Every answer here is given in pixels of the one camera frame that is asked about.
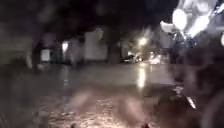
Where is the pale building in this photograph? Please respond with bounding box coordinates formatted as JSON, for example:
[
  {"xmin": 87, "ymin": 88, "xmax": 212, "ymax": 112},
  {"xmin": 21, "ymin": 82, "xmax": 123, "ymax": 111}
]
[{"xmin": 83, "ymin": 27, "xmax": 110, "ymax": 63}]

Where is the vehicle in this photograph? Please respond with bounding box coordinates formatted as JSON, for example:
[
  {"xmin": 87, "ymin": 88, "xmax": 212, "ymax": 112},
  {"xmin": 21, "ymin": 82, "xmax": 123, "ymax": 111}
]
[{"xmin": 121, "ymin": 53, "xmax": 144, "ymax": 65}]

